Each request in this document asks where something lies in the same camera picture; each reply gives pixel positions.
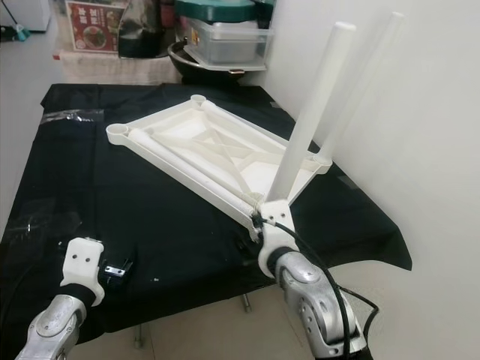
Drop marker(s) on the white plastic table top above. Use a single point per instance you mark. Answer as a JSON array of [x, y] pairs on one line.
[[187, 127]]

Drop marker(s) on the black table cloth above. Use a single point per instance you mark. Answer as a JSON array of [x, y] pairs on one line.
[[157, 240]]

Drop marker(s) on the grey metal table leg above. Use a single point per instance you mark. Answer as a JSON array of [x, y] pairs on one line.
[[246, 302], [139, 336]]

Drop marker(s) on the black round wok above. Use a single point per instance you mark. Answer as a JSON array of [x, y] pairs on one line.
[[206, 73]]

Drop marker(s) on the clear plastic container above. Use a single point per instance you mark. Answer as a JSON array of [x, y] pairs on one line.
[[229, 43]]

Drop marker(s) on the black bag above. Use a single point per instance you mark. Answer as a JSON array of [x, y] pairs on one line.
[[142, 34]]

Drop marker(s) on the storage box with red print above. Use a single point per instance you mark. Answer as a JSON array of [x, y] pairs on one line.
[[94, 34]]

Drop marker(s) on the green floor mop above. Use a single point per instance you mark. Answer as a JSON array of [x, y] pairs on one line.
[[19, 34]]

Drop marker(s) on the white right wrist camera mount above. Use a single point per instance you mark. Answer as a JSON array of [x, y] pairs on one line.
[[274, 240]]

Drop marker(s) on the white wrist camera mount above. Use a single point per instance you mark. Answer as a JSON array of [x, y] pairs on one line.
[[82, 259], [274, 240]]

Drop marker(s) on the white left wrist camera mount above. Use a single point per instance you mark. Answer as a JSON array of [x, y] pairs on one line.
[[82, 259]]

